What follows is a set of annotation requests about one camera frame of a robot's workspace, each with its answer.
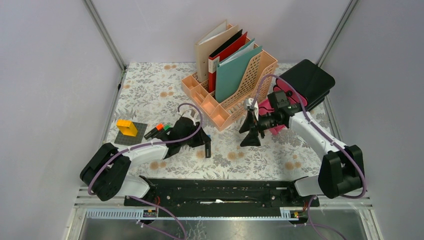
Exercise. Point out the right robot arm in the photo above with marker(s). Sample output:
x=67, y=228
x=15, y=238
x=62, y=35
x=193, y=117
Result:
x=341, y=170

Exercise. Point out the grey slotted cable duct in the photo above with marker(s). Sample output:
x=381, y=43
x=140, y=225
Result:
x=202, y=213

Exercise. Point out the green cap black highlighter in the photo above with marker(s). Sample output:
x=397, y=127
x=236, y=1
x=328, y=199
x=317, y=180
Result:
x=164, y=131

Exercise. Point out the right aluminium frame post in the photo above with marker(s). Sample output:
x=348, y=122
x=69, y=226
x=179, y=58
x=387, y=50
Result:
x=337, y=31

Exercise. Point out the yellow building block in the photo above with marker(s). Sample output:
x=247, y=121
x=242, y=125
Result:
x=127, y=127

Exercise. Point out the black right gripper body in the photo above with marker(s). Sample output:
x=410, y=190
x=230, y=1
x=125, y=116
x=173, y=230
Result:
x=265, y=122

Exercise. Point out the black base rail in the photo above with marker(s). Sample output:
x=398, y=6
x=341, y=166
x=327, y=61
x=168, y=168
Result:
x=183, y=193

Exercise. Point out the beige file binder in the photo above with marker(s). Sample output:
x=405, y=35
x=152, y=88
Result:
x=208, y=44

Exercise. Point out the peach plastic file organizer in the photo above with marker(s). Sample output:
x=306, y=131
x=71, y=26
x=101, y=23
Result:
x=254, y=84

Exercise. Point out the left aluminium frame post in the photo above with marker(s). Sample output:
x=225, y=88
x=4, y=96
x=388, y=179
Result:
x=101, y=27

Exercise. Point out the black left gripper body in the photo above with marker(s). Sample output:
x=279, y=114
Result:
x=196, y=139

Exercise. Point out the red file folder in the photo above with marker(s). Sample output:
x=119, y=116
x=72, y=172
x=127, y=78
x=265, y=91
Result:
x=225, y=50

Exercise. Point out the aluminium frame post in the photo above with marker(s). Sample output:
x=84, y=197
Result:
x=337, y=31
x=101, y=27

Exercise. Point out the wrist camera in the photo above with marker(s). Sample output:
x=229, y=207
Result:
x=249, y=105
x=189, y=114

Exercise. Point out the floral tablecloth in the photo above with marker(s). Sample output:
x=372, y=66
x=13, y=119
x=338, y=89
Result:
x=152, y=94

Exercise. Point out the teal file folder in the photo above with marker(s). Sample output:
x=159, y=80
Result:
x=231, y=70

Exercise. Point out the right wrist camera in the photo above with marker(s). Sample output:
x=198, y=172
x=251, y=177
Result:
x=249, y=105

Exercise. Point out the orange cap black highlighter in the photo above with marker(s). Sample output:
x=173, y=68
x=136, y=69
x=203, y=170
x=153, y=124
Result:
x=154, y=131

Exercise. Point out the black pink drawer unit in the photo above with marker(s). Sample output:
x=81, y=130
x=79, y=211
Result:
x=310, y=81

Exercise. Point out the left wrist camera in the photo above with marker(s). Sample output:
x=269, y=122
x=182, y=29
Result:
x=189, y=114

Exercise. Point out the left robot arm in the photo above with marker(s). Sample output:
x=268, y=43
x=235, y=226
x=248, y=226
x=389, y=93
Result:
x=107, y=171

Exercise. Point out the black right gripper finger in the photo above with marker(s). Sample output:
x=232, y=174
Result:
x=253, y=136
x=249, y=122

